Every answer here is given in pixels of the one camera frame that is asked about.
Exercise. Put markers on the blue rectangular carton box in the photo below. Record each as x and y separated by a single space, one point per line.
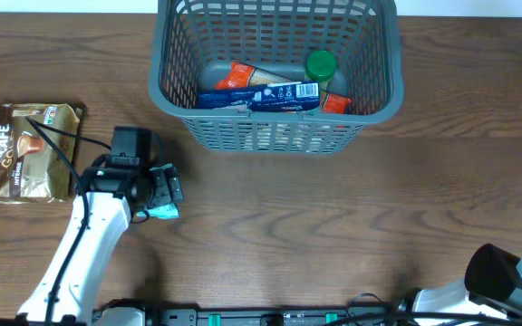
276 97

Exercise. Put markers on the orange biscuit packet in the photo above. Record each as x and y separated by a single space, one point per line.
243 75

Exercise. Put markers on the grey plastic lattice basket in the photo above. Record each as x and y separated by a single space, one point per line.
195 43

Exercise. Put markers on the gold Nescafe coffee bag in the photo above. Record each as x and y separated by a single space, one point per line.
30 170

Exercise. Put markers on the teal snack packet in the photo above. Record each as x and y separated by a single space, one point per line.
169 211

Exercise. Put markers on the green lidded jar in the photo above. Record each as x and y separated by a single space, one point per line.
320 67

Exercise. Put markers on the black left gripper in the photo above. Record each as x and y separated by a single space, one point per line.
166 188

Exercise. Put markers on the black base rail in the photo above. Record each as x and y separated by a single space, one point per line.
265 317

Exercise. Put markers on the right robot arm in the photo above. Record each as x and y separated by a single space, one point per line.
491 287

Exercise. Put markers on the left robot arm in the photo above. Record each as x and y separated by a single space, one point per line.
67 293

